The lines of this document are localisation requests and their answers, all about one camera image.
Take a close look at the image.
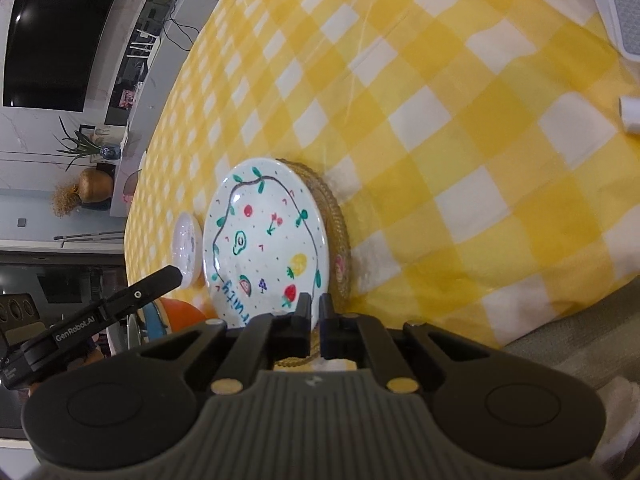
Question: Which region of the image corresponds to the gold round vase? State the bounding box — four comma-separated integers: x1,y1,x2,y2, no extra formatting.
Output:
79,168,115,204

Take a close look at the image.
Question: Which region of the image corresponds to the yellow checked tablecloth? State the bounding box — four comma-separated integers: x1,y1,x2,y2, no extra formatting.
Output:
123,0,640,352

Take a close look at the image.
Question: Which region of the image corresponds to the white cylindrical object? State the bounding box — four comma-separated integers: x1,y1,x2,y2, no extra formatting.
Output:
618,95,640,135

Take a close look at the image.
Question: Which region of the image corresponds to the white fruit-print plate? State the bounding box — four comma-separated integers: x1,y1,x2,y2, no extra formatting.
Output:
202,158,329,332

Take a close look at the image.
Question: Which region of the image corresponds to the grey chair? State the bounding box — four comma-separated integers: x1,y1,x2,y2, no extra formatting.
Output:
577,0,640,64

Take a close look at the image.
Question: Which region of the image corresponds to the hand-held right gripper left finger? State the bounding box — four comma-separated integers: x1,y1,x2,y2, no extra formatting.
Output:
134,293,313,395

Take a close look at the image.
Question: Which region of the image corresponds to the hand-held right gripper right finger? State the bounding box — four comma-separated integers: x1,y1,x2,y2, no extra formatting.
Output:
319,293,502,395

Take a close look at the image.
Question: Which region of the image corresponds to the dried flower bunch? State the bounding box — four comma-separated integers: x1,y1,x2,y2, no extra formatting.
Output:
49,182,82,217

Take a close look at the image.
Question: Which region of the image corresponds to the dark glass sliding door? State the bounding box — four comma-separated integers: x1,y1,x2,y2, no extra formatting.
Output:
0,249,127,311

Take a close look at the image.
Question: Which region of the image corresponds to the black flat-screen television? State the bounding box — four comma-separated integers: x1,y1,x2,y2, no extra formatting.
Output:
2,0,134,112

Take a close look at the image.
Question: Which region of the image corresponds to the white router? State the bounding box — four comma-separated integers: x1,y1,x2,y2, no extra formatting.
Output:
127,29,157,59

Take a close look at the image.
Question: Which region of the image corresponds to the green plant in blue vase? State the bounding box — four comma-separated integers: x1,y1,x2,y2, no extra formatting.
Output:
54,116,124,172

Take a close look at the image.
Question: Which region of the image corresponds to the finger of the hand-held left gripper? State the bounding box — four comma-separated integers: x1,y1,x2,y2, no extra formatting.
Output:
102,265,184,322

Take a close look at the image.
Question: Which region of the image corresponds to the grey television cabinet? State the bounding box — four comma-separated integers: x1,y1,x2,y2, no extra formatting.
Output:
82,0,213,161

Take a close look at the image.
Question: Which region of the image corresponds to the small white patterned plate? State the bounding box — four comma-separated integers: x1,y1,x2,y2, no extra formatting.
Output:
172,212,204,289

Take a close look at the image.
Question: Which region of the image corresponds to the clear glass flower-print plate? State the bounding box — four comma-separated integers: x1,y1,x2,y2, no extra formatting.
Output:
272,158,352,369

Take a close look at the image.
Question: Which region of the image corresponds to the black cable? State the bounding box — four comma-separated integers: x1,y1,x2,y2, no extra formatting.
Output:
162,17,202,52

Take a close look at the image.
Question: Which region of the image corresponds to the white cloth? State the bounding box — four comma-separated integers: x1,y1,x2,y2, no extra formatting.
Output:
589,374,640,467

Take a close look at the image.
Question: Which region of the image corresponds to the orange and blue bowl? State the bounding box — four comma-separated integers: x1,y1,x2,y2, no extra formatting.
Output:
144,297,209,337

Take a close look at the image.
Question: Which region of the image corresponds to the dark long-handled stick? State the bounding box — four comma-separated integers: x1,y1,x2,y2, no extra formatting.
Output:
53,230,125,242

